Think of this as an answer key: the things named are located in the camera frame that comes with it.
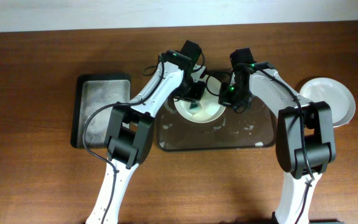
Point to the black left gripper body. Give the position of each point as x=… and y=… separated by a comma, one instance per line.
x=194, y=94

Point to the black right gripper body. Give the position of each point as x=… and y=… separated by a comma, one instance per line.
x=234, y=101

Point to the yellow green sponge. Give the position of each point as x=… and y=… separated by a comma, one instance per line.
x=195, y=105

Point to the cream plastic plate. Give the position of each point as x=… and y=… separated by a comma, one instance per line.
x=210, y=110

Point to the pale green plastic plate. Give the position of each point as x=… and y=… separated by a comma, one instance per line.
x=335, y=94

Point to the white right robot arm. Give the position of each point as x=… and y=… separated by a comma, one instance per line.
x=305, y=144

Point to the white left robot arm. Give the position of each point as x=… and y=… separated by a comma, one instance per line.
x=130, y=131

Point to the dark brown serving tray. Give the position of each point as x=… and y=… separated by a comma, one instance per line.
x=253, y=128

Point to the black soapy water tray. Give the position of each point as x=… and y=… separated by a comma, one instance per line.
x=94, y=91

